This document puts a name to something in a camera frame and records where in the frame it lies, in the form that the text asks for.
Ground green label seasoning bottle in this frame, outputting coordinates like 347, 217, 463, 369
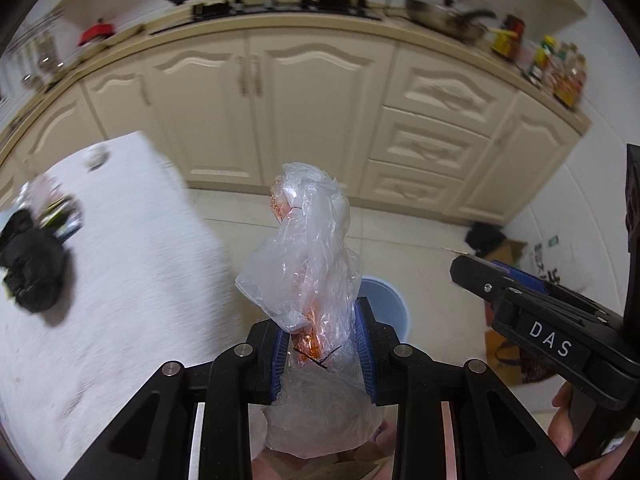
527, 35, 558, 86

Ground brown paper bag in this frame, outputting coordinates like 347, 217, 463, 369
482, 327, 526, 376

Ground black bundle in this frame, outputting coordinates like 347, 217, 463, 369
465, 222, 506, 261

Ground person's right hand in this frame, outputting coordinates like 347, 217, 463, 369
547, 382, 576, 457

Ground large green snack packet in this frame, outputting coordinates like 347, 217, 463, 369
42, 195, 86, 243

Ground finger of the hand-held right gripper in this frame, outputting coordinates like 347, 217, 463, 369
448, 254, 527, 329
491, 260, 624, 322

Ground white terry towel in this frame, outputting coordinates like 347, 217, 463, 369
0, 130, 236, 480

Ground blue trash bin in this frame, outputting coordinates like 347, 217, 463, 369
359, 276, 413, 346

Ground red pot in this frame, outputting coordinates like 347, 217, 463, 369
77, 19, 118, 47

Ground white crumpled tissue ball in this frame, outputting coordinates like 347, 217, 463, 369
82, 146, 112, 173

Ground cream cabinet door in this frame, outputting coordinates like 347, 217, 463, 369
20, 95, 108, 171
457, 92, 588, 223
247, 30, 398, 198
145, 30, 263, 186
84, 50, 188, 181

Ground black plastic bag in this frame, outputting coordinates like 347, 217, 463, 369
0, 209, 71, 315

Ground steel frying pan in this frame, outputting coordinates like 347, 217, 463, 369
404, 0, 498, 43

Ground cream cabinet drawer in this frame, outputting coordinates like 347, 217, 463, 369
370, 107, 493, 176
384, 45, 516, 136
357, 160, 466, 211

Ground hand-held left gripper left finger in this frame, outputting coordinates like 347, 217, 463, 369
65, 320, 291, 480

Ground hanging steel kitchen utensils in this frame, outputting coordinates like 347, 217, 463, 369
7, 10, 66, 88

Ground black gas stove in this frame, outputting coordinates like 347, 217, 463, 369
150, 0, 386, 36

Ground red chili sauce jar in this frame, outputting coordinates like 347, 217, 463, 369
490, 14, 526, 61

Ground clear plastic bag orange contents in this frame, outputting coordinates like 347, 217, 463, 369
235, 162, 388, 458

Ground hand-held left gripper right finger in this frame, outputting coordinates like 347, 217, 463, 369
352, 296, 581, 480

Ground cream kitchen cabinet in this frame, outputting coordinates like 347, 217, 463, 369
0, 7, 593, 226

